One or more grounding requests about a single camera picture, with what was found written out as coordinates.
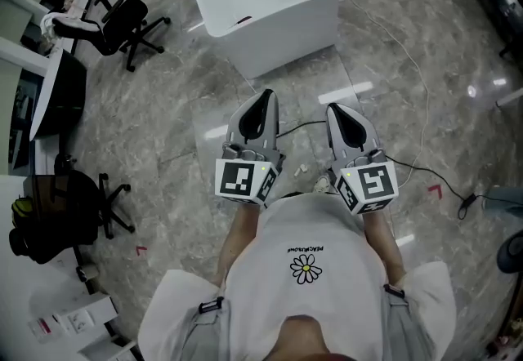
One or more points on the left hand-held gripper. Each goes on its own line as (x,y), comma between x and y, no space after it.
(237,179)

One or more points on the person's right forearm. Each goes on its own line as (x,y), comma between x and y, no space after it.
(384,245)

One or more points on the white cloth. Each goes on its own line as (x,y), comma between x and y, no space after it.
(67,22)

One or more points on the small white floor object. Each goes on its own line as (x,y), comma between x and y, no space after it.
(300,170)

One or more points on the dark red cloth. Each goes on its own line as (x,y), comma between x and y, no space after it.
(244,19)

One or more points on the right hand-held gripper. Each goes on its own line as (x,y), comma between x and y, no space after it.
(374,181)

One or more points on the round black table white top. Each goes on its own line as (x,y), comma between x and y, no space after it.
(61,94)

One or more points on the white desk with papers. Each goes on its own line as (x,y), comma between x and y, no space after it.
(49,310)

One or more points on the white daisy t-shirt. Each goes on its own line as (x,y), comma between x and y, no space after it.
(302,302)

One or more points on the black backpack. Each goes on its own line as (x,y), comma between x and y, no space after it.
(28,245)

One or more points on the yellow green bag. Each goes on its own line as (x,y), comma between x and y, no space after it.
(19,208)

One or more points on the black office chair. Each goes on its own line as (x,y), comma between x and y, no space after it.
(122,24)
(73,212)

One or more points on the person's left forearm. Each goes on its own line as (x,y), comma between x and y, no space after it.
(239,237)

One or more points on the white bathtub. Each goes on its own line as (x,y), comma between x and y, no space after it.
(261,32)

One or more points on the person's white shoe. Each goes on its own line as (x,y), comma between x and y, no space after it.
(323,184)

